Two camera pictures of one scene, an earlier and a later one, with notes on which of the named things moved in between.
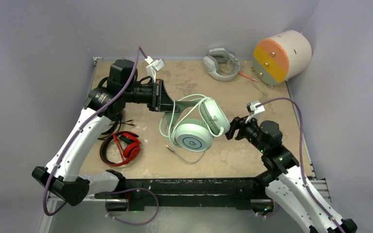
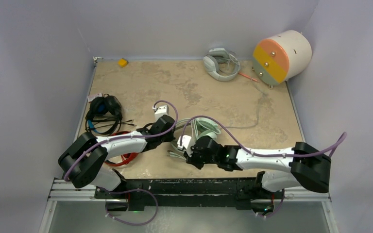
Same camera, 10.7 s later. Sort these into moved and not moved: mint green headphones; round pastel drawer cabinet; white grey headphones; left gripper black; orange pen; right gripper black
Moved: left gripper black; mint green headphones; right gripper black
Not moved: orange pen; round pastel drawer cabinet; white grey headphones
